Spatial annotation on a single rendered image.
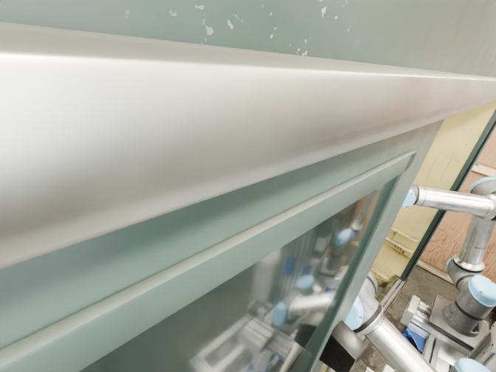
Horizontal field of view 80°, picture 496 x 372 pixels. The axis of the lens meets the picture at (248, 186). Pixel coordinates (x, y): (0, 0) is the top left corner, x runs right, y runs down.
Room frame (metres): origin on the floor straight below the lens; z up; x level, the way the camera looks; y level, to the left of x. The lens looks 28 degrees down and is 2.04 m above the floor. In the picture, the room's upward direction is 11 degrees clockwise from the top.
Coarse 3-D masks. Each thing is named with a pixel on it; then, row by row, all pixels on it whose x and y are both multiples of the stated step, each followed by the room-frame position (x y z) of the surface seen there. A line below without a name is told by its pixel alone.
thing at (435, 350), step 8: (432, 336) 0.96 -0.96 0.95; (488, 336) 0.79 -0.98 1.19; (432, 344) 0.92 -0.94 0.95; (440, 344) 0.93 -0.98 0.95; (448, 344) 0.93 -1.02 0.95; (480, 344) 0.79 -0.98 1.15; (488, 344) 0.78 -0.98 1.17; (424, 352) 0.88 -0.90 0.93; (432, 352) 0.89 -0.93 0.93; (440, 352) 0.88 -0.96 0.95; (448, 352) 0.89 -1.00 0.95; (456, 352) 0.90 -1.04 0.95; (472, 352) 0.79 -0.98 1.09; (480, 352) 0.78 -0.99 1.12; (488, 352) 0.72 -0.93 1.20; (432, 360) 0.83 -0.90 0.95; (440, 360) 0.84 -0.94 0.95; (448, 360) 0.85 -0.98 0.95; (456, 360) 0.86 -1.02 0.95; (480, 360) 0.72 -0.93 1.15; (488, 360) 0.70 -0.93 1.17; (440, 368) 0.80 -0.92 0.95; (448, 368) 0.81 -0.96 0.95; (488, 368) 0.69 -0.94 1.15
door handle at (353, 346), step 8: (336, 328) 0.39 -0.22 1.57; (344, 328) 0.39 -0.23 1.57; (336, 336) 0.37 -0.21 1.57; (344, 336) 0.38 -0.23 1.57; (352, 336) 0.38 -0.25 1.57; (328, 344) 0.37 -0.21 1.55; (336, 344) 0.36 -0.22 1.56; (344, 344) 0.36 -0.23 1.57; (352, 344) 0.37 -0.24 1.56; (360, 344) 0.37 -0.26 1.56; (328, 352) 0.37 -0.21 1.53; (336, 352) 0.36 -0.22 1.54; (344, 352) 0.35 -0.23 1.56; (352, 352) 0.35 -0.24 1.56; (360, 352) 0.36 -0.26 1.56; (320, 360) 0.37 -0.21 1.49; (328, 360) 0.36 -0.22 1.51; (336, 360) 0.36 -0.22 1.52; (344, 360) 0.35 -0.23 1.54; (352, 360) 0.34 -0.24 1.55; (328, 368) 0.37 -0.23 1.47; (336, 368) 0.35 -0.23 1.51; (344, 368) 0.34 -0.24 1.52; (352, 368) 0.36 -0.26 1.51
